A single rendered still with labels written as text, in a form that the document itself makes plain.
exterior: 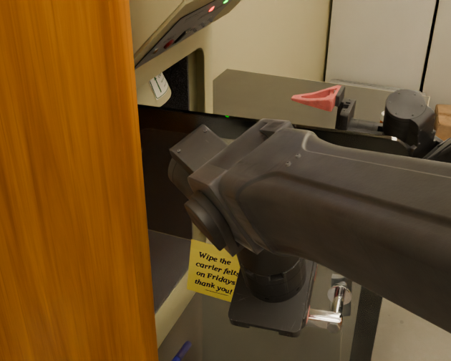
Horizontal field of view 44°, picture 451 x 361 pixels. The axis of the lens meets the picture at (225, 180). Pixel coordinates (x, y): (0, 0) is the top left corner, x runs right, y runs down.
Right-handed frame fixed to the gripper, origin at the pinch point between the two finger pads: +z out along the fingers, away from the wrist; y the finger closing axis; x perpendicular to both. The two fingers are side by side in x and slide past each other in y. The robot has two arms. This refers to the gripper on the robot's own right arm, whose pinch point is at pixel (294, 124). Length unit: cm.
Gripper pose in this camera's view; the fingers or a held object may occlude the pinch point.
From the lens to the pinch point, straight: 96.4
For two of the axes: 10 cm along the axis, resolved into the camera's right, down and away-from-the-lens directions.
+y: 0.2, -8.5, -5.2
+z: -9.3, -2.1, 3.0
